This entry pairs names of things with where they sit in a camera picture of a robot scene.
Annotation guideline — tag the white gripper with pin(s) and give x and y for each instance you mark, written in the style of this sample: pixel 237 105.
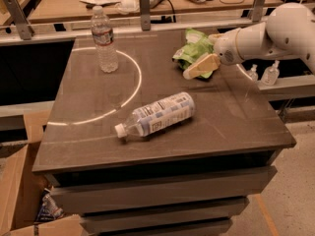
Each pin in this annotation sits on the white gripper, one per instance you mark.
pixel 225 48

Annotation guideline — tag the green rice chip bag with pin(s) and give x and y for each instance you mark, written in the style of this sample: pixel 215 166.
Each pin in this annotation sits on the green rice chip bag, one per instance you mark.
pixel 197 44

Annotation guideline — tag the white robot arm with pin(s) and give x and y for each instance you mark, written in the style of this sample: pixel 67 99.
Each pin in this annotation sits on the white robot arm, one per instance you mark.
pixel 288 33

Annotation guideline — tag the small sanitizer bottle left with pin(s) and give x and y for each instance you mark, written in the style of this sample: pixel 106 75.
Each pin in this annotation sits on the small sanitizer bottle left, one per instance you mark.
pixel 252 73

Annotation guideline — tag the small sanitizer bottle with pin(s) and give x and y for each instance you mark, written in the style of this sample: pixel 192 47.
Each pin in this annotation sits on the small sanitizer bottle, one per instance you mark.
pixel 252 73
pixel 271 74

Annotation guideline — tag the small sanitizer bottle right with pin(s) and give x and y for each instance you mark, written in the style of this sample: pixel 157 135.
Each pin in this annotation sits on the small sanitizer bottle right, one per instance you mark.
pixel 271 74

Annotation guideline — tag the blue label plastic bottle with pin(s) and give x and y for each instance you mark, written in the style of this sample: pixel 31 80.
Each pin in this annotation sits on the blue label plastic bottle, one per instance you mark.
pixel 157 116

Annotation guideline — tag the clear upright water bottle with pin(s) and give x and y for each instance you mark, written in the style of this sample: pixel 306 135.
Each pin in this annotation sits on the clear upright water bottle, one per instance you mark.
pixel 103 36

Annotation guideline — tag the snack bag in box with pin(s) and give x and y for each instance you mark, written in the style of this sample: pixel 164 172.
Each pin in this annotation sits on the snack bag in box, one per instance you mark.
pixel 48 209

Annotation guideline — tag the grey drawer cabinet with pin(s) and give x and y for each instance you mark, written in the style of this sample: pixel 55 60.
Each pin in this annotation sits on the grey drawer cabinet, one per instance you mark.
pixel 189 179

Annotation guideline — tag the wooden desk behind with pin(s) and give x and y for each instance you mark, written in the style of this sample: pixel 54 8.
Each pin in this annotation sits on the wooden desk behind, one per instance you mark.
pixel 53 11

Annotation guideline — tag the cardboard box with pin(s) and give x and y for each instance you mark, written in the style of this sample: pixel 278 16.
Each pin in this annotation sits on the cardboard box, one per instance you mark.
pixel 20 190

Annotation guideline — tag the metal rail frame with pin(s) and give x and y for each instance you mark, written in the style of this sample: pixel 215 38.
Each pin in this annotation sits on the metal rail frame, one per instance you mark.
pixel 15 21

